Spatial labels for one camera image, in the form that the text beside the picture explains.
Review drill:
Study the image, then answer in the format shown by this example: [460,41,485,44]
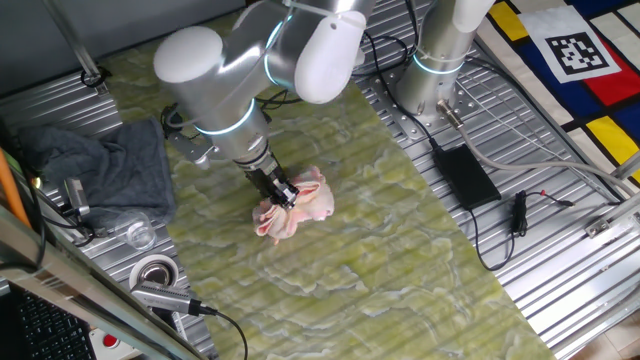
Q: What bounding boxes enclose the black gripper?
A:
[244,162,300,210]

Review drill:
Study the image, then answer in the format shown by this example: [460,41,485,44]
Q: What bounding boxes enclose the white cloth with pink stripes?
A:
[251,165,336,246]

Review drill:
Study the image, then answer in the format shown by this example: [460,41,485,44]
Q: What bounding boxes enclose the colourful block pattern cloth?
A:
[477,0,640,186]

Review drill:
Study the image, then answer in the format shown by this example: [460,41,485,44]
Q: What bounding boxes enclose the green marble pattern mat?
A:
[102,0,559,360]

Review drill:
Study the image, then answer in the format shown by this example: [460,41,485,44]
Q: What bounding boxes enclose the round steel bowl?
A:
[128,253,180,291]

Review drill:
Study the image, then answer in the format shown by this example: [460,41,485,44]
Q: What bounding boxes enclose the clear glass cup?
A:
[113,209,159,251]

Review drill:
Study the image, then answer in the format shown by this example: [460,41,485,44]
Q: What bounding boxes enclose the dark grey towel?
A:
[17,114,177,222]

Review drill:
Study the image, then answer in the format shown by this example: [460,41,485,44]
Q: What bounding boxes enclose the black power adapter brick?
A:
[432,143,502,211]

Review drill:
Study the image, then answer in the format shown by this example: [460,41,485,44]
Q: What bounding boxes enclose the grey box with red button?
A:
[89,327,142,360]

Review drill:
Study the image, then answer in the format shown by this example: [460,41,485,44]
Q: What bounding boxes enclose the black keyboard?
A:
[14,289,97,360]

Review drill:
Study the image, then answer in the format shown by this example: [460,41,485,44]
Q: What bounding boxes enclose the orange tube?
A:
[0,147,32,229]

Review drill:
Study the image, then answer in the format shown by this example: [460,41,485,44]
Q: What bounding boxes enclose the white paper marker tag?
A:
[518,4,622,85]

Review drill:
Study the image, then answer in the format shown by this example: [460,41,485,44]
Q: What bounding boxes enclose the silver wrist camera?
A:
[167,130,221,171]

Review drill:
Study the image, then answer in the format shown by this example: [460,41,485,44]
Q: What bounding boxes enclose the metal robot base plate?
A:
[352,64,480,142]

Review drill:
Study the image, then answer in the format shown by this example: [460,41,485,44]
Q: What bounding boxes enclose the silver ribbed camera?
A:
[130,280,204,317]

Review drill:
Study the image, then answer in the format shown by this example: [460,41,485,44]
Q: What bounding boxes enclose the thick grey cable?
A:
[435,98,640,196]

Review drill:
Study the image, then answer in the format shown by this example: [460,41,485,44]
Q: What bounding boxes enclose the small grey camera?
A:
[63,177,92,217]

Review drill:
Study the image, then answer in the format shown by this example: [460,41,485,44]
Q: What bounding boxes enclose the black bundled thin cable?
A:
[468,189,576,272]

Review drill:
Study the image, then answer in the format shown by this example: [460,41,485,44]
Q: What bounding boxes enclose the aluminium frame beam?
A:
[0,207,206,360]

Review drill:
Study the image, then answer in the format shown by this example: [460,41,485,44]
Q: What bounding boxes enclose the slim aluminium post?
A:
[42,0,110,96]

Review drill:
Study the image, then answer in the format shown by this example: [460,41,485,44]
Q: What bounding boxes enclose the aluminium profile with bracket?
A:
[583,149,640,239]

